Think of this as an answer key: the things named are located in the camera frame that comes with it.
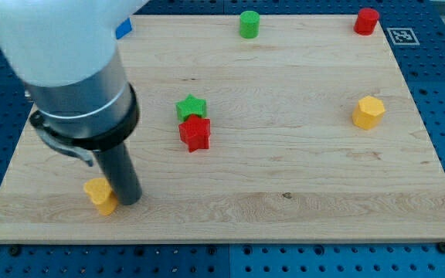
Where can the yellow hexagon block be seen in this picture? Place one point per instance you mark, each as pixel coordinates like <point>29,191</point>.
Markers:
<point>368,112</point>

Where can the green star block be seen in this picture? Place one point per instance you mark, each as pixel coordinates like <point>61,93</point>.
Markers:
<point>191,106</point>

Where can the green cylinder block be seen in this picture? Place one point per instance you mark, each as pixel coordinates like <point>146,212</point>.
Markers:
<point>249,24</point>

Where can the blue block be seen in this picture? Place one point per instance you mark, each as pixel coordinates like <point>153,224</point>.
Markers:
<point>123,29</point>

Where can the red cylinder block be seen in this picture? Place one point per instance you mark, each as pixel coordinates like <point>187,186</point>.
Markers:
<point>366,21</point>

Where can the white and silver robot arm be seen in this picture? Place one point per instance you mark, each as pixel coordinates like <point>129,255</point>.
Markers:
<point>65,52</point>

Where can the red star block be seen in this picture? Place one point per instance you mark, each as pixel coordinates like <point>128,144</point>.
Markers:
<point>195,132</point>

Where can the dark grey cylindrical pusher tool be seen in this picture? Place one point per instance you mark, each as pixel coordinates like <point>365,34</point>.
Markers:
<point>118,169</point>

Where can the light wooden board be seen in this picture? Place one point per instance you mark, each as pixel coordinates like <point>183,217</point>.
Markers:
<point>286,164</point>

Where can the white fiducial marker tag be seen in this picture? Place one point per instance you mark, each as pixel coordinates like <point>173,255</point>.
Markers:
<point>401,36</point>

